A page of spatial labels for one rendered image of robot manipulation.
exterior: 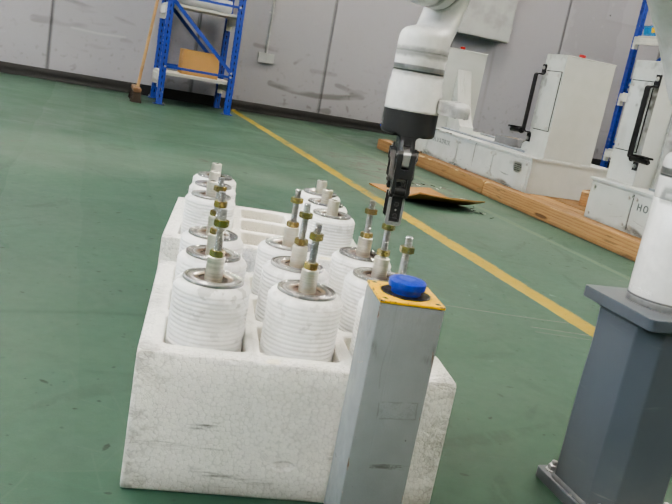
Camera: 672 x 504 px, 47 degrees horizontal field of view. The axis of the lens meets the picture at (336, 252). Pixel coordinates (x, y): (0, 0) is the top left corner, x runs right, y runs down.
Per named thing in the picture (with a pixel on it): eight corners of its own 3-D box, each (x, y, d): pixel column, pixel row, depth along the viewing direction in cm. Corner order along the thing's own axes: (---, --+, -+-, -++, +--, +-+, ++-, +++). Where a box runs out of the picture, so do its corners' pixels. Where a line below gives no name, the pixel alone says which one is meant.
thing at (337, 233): (336, 298, 161) (352, 213, 157) (342, 313, 152) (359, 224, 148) (290, 291, 160) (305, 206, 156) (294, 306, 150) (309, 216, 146)
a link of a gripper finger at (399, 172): (397, 148, 101) (389, 189, 104) (397, 153, 99) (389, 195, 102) (417, 151, 101) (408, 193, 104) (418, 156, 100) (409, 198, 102)
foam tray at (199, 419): (370, 385, 137) (389, 289, 133) (428, 512, 100) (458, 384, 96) (146, 361, 130) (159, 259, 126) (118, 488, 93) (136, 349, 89)
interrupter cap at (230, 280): (193, 268, 100) (194, 263, 100) (250, 280, 99) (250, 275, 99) (173, 282, 93) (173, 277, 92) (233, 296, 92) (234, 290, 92)
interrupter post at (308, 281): (300, 296, 97) (305, 271, 96) (294, 290, 99) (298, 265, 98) (318, 297, 97) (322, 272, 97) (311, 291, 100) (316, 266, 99)
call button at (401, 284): (417, 293, 84) (421, 276, 83) (427, 305, 80) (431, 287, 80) (382, 289, 83) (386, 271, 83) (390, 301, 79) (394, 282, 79)
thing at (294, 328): (258, 440, 96) (282, 302, 92) (239, 404, 104) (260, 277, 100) (329, 438, 100) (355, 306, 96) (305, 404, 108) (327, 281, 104)
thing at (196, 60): (213, 77, 669) (216, 54, 664) (217, 79, 646) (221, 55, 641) (177, 71, 659) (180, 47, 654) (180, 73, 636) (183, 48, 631)
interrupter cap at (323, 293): (287, 302, 93) (288, 296, 93) (269, 282, 100) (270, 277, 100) (344, 305, 96) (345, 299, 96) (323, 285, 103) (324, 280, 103)
